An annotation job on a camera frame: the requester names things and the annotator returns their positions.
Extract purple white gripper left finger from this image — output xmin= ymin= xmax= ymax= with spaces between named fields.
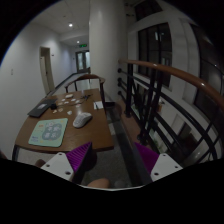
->
xmin=42 ymin=142 xmax=92 ymax=182

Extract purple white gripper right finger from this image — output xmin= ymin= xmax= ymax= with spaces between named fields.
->
xmin=135 ymin=143 xmax=182 ymax=181

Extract green mouse pad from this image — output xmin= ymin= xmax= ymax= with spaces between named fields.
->
xmin=28 ymin=118 xmax=68 ymax=147

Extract white computer mouse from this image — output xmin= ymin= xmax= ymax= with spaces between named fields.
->
xmin=73 ymin=112 xmax=92 ymax=128

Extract wooden table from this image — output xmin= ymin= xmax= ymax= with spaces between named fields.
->
xmin=12 ymin=89 xmax=114 ymax=161

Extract wooden black stair railing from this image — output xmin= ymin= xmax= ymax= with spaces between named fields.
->
xmin=118 ymin=59 xmax=224 ymax=166

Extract small black box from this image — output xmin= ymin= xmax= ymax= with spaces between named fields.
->
xmin=50 ymin=104 xmax=57 ymax=110

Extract black laptop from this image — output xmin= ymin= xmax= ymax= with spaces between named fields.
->
xmin=28 ymin=99 xmax=56 ymax=118

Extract white notepad with pen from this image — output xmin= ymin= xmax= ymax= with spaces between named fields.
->
xmin=93 ymin=101 xmax=104 ymax=110

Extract black glasses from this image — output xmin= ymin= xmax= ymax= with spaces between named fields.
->
xmin=80 ymin=94 xmax=92 ymax=100

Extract wooden chair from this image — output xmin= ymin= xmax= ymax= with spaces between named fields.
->
xmin=64 ymin=74 xmax=105 ymax=100

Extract glass double door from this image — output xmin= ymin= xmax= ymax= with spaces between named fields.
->
xmin=76 ymin=51 xmax=90 ymax=73

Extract beige side door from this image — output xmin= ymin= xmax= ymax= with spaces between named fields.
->
xmin=40 ymin=47 xmax=55 ymax=94

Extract green exit sign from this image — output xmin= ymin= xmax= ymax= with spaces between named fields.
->
xmin=79 ymin=44 xmax=87 ymax=48

